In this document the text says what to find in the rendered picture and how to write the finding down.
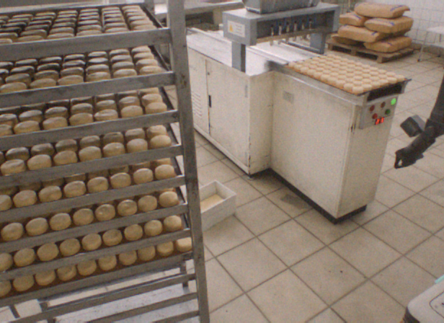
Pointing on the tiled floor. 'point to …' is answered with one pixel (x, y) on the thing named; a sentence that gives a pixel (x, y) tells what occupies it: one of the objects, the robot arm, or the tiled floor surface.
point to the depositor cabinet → (233, 106)
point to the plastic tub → (215, 203)
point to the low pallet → (370, 50)
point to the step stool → (440, 40)
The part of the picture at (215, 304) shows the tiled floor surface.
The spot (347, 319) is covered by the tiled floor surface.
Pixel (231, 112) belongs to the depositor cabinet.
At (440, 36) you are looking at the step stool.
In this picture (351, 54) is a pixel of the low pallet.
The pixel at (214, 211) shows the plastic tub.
